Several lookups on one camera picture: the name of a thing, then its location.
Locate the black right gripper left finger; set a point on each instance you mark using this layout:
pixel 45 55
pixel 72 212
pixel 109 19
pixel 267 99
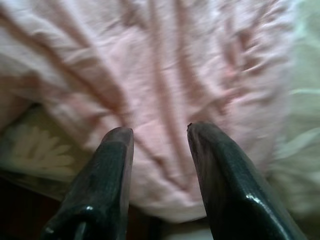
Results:
pixel 105 190

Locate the pink cartoon print quilt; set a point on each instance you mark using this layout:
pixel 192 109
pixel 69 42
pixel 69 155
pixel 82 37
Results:
pixel 150 75

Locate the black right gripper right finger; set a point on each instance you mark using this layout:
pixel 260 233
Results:
pixel 232 200

